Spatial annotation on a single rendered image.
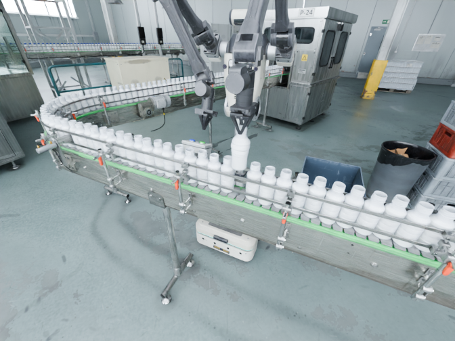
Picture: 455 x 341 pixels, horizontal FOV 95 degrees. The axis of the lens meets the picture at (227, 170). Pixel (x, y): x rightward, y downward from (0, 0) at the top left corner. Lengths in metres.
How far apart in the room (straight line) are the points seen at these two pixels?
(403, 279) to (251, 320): 1.01
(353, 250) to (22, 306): 2.07
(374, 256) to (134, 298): 1.52
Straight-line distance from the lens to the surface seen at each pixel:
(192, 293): 1.78
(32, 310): 2.14
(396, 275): 1.00
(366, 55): 12.72
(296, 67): 4.43
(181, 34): 1.07
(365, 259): 0.95
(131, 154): 1.16
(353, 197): 0.82
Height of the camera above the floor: 1.58
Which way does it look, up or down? 33 degrees down
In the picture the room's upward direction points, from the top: 1 degrees clockwise
